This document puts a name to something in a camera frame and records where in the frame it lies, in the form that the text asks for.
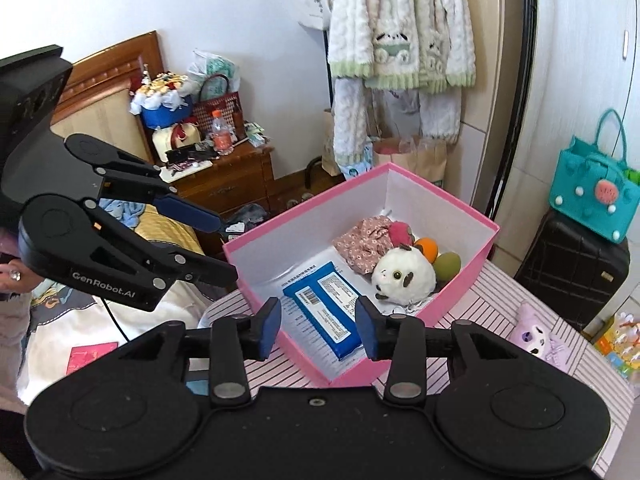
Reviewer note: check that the wooden bed headboard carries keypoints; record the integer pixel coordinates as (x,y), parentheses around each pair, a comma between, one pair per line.
(96,99)

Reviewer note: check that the purple plush toy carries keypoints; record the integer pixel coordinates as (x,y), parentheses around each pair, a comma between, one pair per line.
(530,335)

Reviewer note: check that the wooden nightstand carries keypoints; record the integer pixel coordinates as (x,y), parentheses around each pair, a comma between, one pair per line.
(245,177)

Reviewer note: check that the white panda plush toy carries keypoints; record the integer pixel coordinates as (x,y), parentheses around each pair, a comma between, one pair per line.
(403,276)

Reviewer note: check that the pink strawberry sponge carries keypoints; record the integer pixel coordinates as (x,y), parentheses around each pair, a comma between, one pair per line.
(400,234)

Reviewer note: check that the pink floral fabric scrunchie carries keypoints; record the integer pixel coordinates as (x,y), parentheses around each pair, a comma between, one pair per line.
(364,245)

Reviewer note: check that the green makeup sponge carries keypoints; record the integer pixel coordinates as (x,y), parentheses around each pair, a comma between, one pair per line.
(447,266)

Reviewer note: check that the plastic water bottle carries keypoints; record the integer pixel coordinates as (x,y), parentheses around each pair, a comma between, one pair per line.
(221,134)

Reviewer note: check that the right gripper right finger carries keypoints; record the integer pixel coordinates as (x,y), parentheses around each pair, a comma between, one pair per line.
(397,338)

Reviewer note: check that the white knit cardigan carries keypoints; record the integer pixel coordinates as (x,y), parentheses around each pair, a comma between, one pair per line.
(421,51)

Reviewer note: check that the person left hand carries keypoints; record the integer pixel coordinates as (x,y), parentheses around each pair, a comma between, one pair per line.
(17,279)

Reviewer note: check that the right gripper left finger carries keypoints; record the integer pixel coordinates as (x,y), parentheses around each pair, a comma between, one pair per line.
(236,340)

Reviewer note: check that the red woven basket bag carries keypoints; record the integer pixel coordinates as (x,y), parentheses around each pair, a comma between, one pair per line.
(228,104)

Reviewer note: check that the brown paper bag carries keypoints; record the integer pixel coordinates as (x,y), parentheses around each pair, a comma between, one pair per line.
(425,157)

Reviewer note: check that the blue flower bouquet box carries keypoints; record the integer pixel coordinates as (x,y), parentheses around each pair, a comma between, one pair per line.
(164,100)

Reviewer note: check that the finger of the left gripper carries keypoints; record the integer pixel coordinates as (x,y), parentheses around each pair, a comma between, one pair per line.
(87,249)
(132,179)

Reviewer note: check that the teal felt tote bag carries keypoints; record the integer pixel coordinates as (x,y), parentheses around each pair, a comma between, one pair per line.
(594,188)

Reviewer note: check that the blue wet wipes pack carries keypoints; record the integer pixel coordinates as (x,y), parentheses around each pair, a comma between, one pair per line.
(328,301)

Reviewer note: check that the black suitcase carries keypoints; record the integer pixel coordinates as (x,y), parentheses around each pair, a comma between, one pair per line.
(573,270)

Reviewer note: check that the orange makeup sponge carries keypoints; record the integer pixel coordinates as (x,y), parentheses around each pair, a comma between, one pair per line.
(428,247)

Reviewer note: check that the drink bottle pack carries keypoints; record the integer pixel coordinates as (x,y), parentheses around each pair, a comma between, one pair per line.
(619,344)

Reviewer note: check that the white canvas tote bag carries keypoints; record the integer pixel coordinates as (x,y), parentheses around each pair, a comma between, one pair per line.
(315,14)

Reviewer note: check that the black clothes rack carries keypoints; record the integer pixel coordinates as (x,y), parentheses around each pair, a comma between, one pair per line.
(517,45)

